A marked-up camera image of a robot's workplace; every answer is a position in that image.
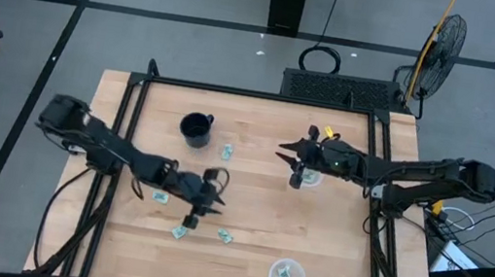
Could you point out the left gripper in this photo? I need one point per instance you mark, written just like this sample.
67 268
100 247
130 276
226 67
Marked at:
191 188

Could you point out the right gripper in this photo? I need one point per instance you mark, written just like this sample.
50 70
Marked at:
340 158

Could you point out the green stevia packet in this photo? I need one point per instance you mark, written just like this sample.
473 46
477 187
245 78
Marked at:
227 151
225 236
160 197
179 232
284 276
310 176

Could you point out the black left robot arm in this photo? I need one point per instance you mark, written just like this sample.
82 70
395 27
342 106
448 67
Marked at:
100 137

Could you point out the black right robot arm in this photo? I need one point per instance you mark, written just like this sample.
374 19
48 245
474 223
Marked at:
433 178

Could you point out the black vented computer case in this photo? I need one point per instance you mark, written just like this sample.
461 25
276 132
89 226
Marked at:
338 89

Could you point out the black mug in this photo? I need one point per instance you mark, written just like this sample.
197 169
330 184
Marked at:
196 129

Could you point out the yellow connector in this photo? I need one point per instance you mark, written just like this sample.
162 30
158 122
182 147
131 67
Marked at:
437 206

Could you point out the black floor fan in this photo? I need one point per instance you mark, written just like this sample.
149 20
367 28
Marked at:
439 54

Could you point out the black table frame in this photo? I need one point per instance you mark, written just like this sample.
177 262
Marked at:
259 95

